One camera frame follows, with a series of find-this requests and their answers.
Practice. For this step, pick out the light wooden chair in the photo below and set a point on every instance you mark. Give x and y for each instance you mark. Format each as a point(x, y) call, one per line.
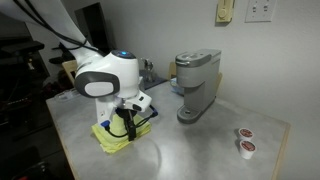
point(70, 68)

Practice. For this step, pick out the upper red-lid coffee pod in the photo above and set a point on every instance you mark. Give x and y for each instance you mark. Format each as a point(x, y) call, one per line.
point(245, 134)

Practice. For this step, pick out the beige wall thermostat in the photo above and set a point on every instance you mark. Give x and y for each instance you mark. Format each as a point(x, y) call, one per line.
point(224, 11)

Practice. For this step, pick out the clear glass shaker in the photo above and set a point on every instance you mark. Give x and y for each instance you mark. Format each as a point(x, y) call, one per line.
point(148, 68)

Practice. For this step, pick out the dark blue placemat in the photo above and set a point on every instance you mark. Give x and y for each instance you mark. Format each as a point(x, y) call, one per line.
point(147, 85)

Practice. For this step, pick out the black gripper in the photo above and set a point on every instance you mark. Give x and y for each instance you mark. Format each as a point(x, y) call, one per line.
point(128, 115)

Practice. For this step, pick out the yellow microfiber towel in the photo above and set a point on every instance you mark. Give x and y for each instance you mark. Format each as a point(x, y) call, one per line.
point(113, 139)

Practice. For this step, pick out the clear plastic tray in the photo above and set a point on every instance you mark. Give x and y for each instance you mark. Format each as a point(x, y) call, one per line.
point(66, 95)

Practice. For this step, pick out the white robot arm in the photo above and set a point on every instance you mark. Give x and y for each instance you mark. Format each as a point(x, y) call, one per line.
point(111, 79)

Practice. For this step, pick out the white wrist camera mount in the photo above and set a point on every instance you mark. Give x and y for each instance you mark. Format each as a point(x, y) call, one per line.
point(105, 106)

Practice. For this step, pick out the grey pod coffee machine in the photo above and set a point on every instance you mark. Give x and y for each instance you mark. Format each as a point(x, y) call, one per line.
point(197, 72)

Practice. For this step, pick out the lower red-lid coffee pod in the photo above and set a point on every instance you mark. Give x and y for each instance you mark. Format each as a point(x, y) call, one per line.
point(247, 149)

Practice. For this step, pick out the red-lid coffee pod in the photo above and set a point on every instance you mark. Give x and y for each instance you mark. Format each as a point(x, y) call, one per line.
point(245, 134)
point(247, 149)

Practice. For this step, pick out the white light switch plate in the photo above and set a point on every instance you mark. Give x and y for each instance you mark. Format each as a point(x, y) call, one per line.
point(260, 11)

